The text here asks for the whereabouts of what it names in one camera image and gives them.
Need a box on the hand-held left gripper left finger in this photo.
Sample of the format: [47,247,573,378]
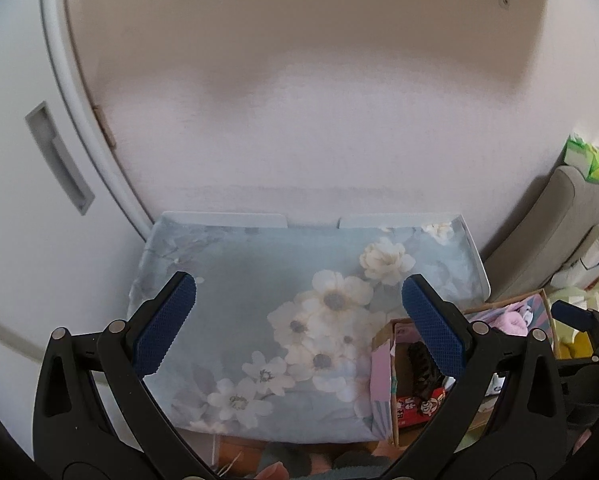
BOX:
[32,271,215,480]

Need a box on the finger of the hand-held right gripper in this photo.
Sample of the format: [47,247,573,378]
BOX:
[551,300,598,334]

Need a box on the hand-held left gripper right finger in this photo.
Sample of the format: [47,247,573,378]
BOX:
[384,274,569,480]

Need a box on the large black hair claw clip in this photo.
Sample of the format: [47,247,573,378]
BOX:
[408,341,445,397]

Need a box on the pink sock with panda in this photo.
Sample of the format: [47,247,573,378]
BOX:
[482,309,535,337]

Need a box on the small red blue packet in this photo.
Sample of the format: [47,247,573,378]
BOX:
[396,389,449,429]

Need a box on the cardboard box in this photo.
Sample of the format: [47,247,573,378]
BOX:
[369,287,555,450]

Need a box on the white pillow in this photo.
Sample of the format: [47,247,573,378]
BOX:
[549,220,599,289]

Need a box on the beige sofa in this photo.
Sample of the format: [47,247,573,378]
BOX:
[481,164,599,305]

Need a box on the blue floral cloth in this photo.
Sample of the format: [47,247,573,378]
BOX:
[128,217,485,445]

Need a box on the grey blue towel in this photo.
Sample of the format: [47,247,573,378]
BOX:
[329,450,397,480]

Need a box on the green tissue pack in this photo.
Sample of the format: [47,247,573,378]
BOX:
[562,132,599,184]

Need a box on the grey recessed door handle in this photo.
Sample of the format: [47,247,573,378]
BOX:
[24,101,95,216]

